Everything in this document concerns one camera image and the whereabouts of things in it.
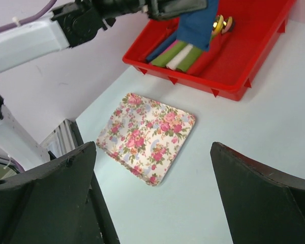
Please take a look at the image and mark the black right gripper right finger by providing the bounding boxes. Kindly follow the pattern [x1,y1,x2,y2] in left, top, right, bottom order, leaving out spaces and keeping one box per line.
[210,142,305,243]

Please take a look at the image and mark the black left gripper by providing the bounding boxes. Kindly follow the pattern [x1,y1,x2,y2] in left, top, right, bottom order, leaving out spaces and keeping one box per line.
[92,0,208,20]

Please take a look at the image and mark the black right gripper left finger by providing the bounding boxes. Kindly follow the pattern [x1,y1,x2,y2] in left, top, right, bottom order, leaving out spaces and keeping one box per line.
[0,142,96,243]

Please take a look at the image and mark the dark blue paper napkin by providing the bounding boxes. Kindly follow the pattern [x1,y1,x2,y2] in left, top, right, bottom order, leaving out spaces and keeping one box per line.
[176,0,219,51]

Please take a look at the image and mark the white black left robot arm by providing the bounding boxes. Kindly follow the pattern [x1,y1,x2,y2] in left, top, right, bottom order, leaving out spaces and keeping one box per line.
[0,1,208,170]

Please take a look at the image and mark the pink rolled napkin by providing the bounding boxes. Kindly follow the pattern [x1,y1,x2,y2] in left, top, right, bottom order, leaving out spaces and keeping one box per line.
[166,41,181,51]

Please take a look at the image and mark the blue rolled napkin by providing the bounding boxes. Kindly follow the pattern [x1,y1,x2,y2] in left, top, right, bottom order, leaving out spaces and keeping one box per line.
[145,31,177,63]

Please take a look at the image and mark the olive green rolled napkin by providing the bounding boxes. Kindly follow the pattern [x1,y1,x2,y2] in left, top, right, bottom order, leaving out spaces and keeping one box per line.
[174,15,226,73]

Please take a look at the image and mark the white rolled napkin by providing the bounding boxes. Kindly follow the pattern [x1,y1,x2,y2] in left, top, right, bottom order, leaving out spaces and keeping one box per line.
[166,44,194,70]

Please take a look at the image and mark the red plastic bin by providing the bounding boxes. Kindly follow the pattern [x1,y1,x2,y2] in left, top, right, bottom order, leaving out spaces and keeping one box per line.
[123,1,295,101]

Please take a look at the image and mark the floral cloth mat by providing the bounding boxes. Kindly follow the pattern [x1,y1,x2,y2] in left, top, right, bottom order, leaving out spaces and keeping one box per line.
[96,93,196,186]

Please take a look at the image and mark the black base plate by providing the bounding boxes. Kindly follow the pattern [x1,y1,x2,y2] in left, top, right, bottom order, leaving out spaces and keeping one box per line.
[70,119,121,244]

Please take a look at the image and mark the aluminium front rail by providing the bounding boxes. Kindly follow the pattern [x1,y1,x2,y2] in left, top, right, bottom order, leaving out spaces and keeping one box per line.
[40,119,82,160]

